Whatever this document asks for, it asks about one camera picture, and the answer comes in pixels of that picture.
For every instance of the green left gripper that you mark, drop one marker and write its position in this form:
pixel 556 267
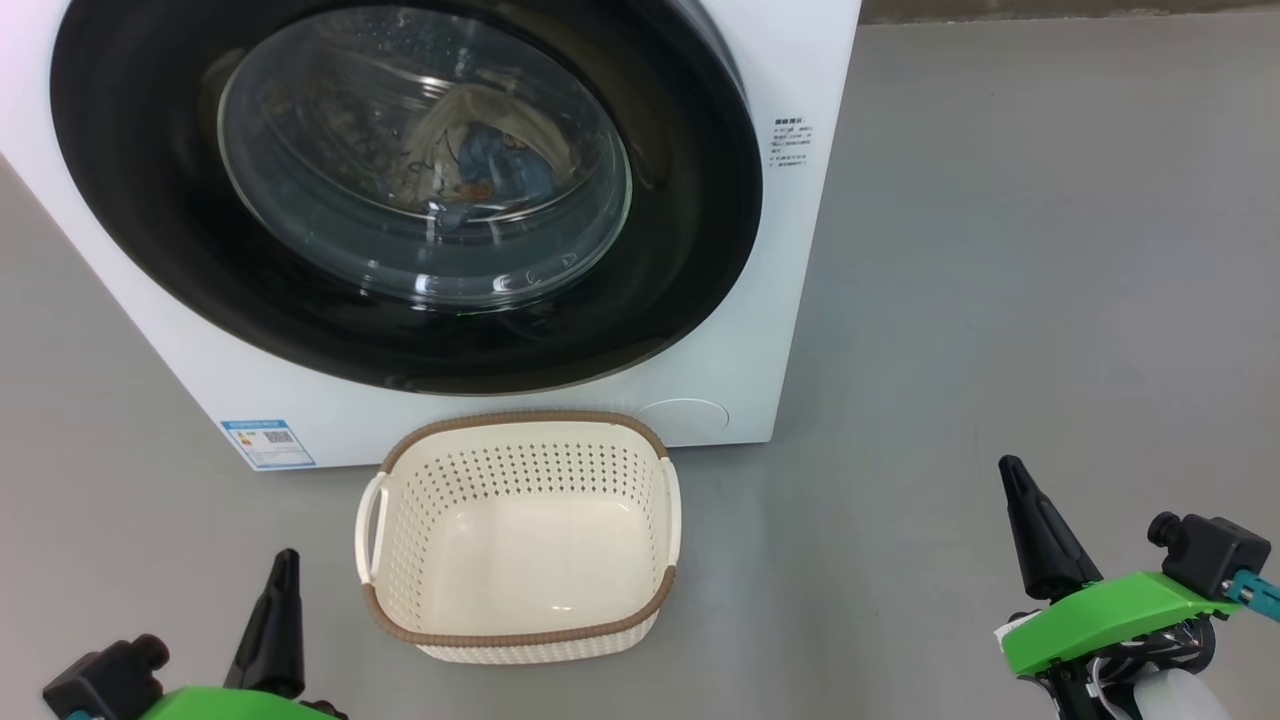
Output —
pixel 230 705

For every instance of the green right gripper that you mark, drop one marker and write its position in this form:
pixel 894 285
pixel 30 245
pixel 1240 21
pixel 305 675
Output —
pixel 1100 620

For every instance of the black round glass washer door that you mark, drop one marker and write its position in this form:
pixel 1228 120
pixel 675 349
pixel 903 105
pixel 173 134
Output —
pixel 150 200

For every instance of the blue cartoon print garment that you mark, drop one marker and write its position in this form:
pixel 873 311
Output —
pixel 495 165

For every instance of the cream printed garment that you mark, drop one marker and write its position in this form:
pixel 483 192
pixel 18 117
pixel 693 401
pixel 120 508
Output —
pixel 440 125

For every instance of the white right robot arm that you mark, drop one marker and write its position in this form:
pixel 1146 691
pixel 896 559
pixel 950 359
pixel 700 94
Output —
pixel 1170 700

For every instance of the white front-load washing machine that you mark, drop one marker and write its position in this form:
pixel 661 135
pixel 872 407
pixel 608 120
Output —
pixel 780 300

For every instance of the blue energy label sticker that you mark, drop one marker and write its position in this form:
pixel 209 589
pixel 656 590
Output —
pixel 268 444

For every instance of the cream basket with brown rim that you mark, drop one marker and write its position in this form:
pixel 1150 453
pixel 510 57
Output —
pixel 520 640

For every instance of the round white filter cover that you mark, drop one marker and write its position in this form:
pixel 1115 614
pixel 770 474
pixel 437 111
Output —
pixel 683 417

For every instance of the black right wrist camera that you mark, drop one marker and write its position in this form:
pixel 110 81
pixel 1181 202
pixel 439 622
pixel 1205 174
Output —
pixel 1215 555

